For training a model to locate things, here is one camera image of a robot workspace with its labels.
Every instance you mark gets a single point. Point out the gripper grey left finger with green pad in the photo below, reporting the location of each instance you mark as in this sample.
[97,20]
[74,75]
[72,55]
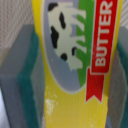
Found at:
[22,81]

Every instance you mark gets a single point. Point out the gripper grey right finger with green pad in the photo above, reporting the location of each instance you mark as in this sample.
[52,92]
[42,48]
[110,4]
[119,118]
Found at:
[118,92]

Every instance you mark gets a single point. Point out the yellow butter block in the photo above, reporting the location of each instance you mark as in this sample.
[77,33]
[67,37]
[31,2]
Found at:
[78,40]

